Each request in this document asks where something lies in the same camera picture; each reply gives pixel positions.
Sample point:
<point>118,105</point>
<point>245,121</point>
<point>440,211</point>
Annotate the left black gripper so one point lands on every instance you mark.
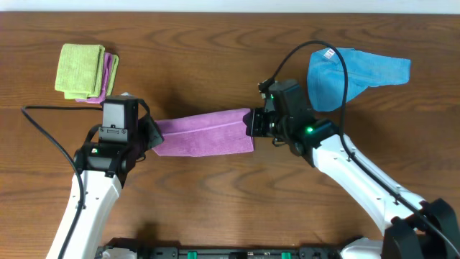
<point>154,133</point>

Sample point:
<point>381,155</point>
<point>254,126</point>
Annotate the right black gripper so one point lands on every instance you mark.
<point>254,129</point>

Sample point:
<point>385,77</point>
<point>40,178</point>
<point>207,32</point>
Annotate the purple microfiber cloth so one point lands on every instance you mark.
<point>216,133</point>

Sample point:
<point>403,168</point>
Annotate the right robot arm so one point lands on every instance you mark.
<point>411,227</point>

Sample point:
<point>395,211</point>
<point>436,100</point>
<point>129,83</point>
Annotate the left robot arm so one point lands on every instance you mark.
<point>102,169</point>

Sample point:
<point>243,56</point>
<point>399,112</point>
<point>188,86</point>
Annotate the blue microfiber cloth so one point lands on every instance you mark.
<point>325,76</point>

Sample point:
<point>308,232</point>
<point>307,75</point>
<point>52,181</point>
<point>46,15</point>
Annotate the folded purple cloth in stack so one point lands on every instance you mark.
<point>107,64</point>

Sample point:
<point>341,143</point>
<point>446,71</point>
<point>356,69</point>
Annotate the folded green cloth top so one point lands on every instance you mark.
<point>79,71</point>

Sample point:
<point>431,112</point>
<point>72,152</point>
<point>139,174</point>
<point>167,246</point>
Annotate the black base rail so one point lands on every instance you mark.
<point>131,248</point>

